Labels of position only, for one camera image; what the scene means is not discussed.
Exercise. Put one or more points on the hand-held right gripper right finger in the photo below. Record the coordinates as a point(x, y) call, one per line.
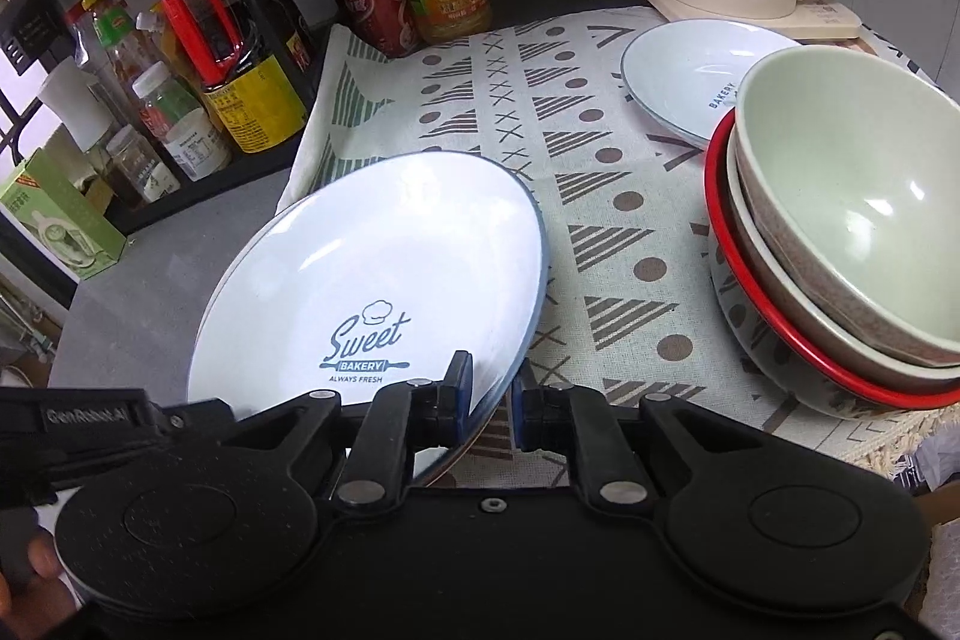
point(523, 407)

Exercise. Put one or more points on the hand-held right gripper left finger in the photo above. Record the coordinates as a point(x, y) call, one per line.
point(461, 385)

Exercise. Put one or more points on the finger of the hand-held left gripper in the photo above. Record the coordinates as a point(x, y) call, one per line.
point(195, 416)

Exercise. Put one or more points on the white plate with script print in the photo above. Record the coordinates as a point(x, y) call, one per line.
point(375, 280)

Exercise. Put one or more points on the red and black bowl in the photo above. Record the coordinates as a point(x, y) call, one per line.
point(750, 340)

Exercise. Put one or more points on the pale green bowl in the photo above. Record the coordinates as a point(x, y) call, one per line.
point(795, 302)
point(847, 197)

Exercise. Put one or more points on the white plate with small print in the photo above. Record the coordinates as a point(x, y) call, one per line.
point(675, 78)

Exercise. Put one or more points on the person's left hand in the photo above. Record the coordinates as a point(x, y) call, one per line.
point(45, 561)

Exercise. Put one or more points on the green carton box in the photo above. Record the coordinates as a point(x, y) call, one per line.
point(60, 220)

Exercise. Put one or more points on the small glass jar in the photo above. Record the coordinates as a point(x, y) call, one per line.
point(142, 168)

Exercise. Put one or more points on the patterned fringed cloth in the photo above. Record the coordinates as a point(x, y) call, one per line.
point(585, 160)

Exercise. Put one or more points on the small white jar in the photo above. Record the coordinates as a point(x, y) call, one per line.
point(195, 149)

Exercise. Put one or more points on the white cap green label bottle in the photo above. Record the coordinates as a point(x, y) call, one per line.
point(165, 100)

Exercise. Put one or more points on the tall white cap bottle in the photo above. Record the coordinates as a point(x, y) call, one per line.
point(71, 104)

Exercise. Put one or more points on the red drink can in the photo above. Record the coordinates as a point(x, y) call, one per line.
point(379, 14)

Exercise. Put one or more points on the yellow cap sauce bottle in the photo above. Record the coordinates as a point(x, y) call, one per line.
point(112, 29)

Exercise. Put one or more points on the black metal rack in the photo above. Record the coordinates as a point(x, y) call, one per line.
point(22, 21)

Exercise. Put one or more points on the cream kettle base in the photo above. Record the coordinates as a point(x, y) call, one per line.
point(817, 18)

